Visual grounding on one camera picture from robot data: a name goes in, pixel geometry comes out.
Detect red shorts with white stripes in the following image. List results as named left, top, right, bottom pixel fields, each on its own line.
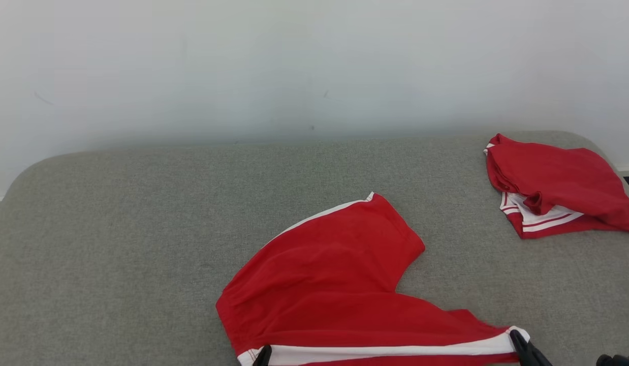
left=215, top=192, right=531, bottom=366

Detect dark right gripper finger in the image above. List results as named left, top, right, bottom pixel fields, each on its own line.
left=509, top=329, right=553, bottom=366

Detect red basketball jersey number 23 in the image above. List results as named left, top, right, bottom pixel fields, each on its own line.
left=483, top=133, right=629, bottom=240

